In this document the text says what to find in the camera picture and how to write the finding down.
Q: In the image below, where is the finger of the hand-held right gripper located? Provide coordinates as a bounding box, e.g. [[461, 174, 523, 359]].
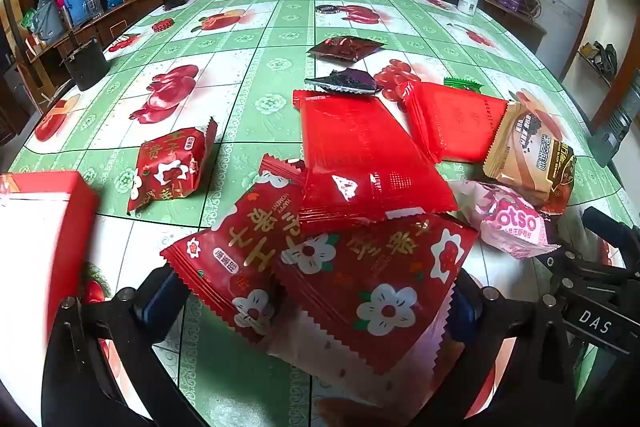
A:
[[582, 206, 633, 254], [537, 251, 633, 297]]

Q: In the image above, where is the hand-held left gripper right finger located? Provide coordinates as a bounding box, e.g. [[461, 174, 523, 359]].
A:
[[415, 269, 571, 427]]

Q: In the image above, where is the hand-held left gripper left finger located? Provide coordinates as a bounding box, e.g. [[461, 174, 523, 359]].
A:
[[41, 264, 211, 427]]

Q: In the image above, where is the red and white gift box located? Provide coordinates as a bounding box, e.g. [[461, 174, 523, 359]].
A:
[[0, 171, 101, 388]]

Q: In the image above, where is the large plain red packet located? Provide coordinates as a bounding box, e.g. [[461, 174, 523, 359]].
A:
[[292, 89, 458, 235], [404, 82, 508, 165]]

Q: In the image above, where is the dark purple snack packet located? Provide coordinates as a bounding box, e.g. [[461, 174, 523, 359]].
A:
[[304, 68, 382, 98]]

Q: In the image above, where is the dark red snack packet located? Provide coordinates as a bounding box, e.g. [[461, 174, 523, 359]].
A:
[[307, 36, 386, 62]]

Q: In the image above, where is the beige snack packet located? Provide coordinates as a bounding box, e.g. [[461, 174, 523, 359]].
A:
[[482, 99, 577, 215]]

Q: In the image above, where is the small red flower snack packet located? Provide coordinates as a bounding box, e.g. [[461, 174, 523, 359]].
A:
[[126, 117, 218, 214]]

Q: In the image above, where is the pale pink snack packet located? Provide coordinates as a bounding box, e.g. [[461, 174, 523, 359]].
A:
[[260, 307, 451, 390]]

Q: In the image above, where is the green snack packet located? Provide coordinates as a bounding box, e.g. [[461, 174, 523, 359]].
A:
[[443, 77, 482, 94]]

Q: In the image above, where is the black round container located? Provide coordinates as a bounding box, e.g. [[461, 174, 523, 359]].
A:
[[60, 38, 111, 92]]

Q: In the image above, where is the brown wooden sideboard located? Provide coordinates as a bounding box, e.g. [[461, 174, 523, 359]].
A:
[[22, 0, 171, 72]]

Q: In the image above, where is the grey kettle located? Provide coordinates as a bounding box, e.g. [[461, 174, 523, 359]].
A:
[[32, 0, 66, 42]]

